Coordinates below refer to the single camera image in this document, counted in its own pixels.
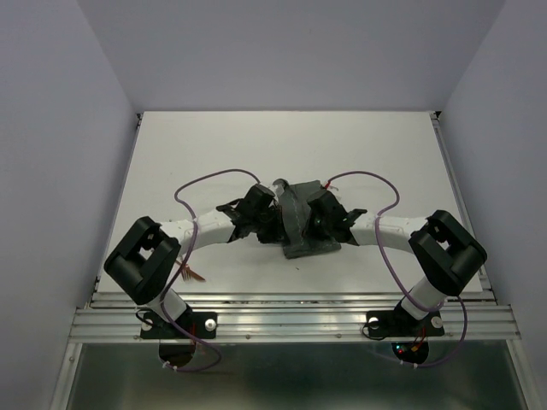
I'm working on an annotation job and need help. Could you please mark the grey cloth napkin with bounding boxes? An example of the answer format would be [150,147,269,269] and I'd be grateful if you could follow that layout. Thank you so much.
[277,180,341,260]

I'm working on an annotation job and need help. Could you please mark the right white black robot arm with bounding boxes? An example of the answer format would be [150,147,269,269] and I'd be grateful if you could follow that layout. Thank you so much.
[306,189,487,338]

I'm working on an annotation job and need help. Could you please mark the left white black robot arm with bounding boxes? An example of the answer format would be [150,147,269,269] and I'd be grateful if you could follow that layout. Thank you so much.
[103,184,278,337]

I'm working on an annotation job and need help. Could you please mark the copper knife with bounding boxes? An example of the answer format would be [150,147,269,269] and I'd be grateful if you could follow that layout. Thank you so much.
[190,269,206,282]

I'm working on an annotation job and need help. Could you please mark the copper fork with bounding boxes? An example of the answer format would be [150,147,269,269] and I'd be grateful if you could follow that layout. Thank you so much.
[180,263,193,282]

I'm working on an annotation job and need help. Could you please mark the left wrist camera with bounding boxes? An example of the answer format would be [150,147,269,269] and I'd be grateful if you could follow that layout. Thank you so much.
[271,179,291,199]

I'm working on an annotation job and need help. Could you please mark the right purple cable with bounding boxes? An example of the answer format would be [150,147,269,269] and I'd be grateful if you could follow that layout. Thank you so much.
[326,171,468,370]

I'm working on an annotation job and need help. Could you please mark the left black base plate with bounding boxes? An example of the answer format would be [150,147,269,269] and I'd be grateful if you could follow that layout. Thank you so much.
[135,309,218,340]

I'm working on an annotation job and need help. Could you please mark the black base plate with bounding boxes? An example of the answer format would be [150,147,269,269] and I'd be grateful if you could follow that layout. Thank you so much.
[362,302,445,341]
[135,309,218,340]

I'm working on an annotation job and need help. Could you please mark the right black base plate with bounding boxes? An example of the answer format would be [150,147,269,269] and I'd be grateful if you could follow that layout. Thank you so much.
[362,302,445,341]

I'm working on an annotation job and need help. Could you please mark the aluminium right side rail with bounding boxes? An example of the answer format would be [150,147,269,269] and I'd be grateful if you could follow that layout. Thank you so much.
[428,111,497,303]

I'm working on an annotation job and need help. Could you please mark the aluminium rail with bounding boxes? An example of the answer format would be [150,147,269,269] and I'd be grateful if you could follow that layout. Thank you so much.
[68,292,521,344]
[428,111,497,303]

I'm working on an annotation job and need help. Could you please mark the aluminium front rail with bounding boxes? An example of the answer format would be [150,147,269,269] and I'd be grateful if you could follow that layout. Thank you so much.
[68,292,521,344]

